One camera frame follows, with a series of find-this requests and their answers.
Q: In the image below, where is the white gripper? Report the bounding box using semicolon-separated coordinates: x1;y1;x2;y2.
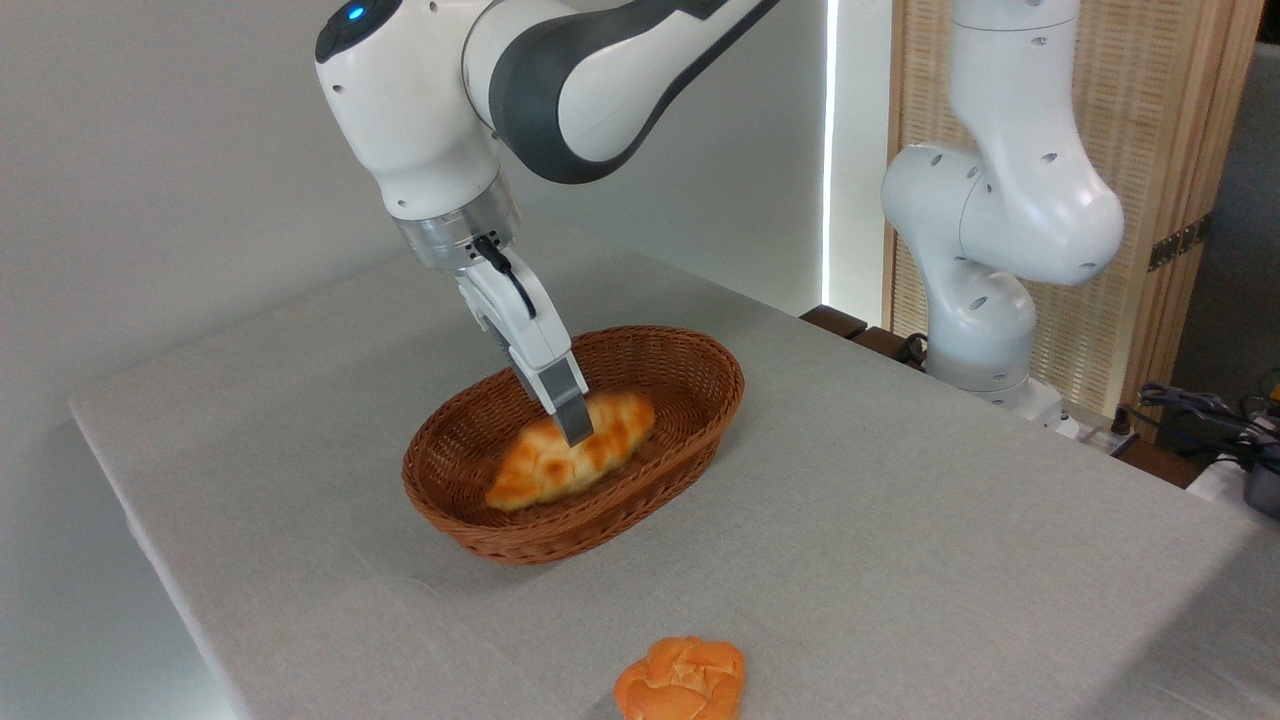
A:
456;260;596;447

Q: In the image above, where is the long braided bread loaf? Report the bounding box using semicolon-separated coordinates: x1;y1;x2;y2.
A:
485;390;658;513

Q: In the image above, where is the brown oval wicker basket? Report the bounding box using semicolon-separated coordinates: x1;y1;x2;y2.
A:
402;325;746;567

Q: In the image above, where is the round orange bread roll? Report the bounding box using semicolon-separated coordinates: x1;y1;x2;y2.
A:
613;637;747;720

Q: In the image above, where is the grey tablecloth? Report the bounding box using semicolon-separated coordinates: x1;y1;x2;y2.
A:
68;245;1280;720

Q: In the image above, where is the black metal screen hinge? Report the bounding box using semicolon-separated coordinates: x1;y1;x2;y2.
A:
1148;212;1214;273

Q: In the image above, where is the wooden slatted folding screen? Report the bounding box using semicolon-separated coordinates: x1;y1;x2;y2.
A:
885;0;1266;416

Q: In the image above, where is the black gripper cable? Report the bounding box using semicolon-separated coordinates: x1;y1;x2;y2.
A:
475;235;538;321

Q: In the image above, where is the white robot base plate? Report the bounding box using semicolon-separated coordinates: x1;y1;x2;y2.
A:
1015;380;1141;456

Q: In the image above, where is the bundle of dark cables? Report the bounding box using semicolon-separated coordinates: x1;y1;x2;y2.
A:
1138;383;1280;456

